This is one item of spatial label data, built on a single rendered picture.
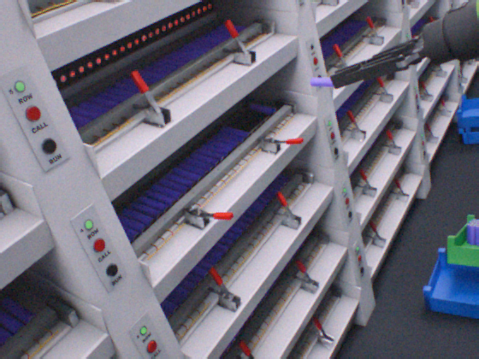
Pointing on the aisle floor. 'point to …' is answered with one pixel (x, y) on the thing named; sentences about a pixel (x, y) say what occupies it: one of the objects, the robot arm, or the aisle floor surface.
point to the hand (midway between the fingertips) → (350, 74)
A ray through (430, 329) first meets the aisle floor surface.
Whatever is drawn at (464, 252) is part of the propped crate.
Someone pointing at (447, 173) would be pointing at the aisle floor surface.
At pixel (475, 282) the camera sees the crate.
